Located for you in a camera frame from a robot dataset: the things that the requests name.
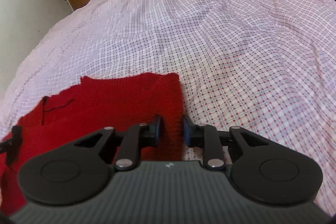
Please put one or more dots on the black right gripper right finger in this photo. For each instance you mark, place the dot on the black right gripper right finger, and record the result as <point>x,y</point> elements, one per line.
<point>258,168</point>

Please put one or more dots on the red knitted garment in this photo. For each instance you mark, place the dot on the red knitted garment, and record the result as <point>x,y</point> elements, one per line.
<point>89,106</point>

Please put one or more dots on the pink checked bed sheet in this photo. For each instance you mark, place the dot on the pink checked bed sheet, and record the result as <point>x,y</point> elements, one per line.
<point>267,65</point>

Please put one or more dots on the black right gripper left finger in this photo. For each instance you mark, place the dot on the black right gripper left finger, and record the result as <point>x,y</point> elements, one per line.
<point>81,169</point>

